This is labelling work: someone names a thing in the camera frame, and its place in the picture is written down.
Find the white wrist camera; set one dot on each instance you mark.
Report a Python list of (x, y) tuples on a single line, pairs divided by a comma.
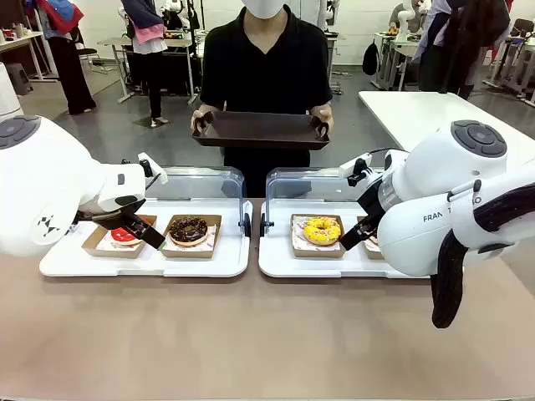
[(152, 169), (355, 165)]

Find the person's right hand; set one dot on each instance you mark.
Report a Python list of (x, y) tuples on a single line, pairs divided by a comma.
[(200, 123)]

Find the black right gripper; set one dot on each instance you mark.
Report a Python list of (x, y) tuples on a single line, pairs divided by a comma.
[(371, 198)]

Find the chocolate glazed donut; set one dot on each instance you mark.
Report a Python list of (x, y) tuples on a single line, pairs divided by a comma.
[(188, 229)]

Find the bystander in red and blue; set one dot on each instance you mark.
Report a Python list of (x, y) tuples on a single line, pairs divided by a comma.
[(69, 54)]

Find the person's left hand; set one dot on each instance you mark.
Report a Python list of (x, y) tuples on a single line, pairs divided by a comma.
[(325, 121)]

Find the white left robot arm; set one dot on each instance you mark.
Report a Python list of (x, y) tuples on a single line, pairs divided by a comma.
[(42, 175)]

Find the white plastic display tray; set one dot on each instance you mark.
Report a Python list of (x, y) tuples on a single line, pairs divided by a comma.
[(292, 267), (146, 267)]

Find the clear plastic tray lid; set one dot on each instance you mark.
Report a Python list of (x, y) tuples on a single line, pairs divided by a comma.
[(200, 184), (301, 186)]

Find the dark brown serving tray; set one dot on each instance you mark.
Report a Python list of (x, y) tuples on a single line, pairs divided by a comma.
[(259, 129)]

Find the chocolate donut with coloured sprinkles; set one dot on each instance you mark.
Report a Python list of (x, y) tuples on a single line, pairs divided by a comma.
[(373, 241)]

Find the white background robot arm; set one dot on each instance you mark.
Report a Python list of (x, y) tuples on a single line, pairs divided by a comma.
[(405, 21)]

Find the bystander with long dark hair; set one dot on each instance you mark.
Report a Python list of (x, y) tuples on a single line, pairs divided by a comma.
[(455, 46)]

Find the black hanging bag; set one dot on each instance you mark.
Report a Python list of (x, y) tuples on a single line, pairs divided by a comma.
[(370, 58)]

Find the red glazed donut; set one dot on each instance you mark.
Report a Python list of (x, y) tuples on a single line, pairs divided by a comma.
[(121, 236)]

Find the brown cardboard donut box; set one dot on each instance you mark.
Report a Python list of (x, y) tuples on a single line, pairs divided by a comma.
[(94, 246), (370, 252), (209, 250), (299, 250)]

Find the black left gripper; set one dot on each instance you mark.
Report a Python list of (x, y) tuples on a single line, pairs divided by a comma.
[(108, 215)]

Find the yellow sprinkled donut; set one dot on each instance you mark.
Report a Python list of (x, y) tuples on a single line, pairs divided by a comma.
[(322, 231)]

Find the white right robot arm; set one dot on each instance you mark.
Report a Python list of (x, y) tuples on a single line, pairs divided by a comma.
[(460, 188)]

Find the white background desk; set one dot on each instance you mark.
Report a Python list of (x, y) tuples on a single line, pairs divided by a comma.
[(21, 42)]

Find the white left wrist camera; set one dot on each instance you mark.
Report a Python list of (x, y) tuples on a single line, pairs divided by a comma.
[(152, 169)]

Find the bystander in pink top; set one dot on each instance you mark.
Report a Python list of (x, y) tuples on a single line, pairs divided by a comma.
[(146, 46)]

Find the white face mask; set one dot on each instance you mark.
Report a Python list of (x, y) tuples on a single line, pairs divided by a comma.
[(263, 7)]

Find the white background workbench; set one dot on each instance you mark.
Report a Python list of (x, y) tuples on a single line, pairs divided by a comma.
[(388, 46)]

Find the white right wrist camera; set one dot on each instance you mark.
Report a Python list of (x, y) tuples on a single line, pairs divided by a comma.
[(355, 165)]

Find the person in black shirt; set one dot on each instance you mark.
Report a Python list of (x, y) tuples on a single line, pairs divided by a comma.
[(263, 67)]

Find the background table with white legs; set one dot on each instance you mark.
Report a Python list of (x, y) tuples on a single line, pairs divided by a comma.
[(121, 44)]

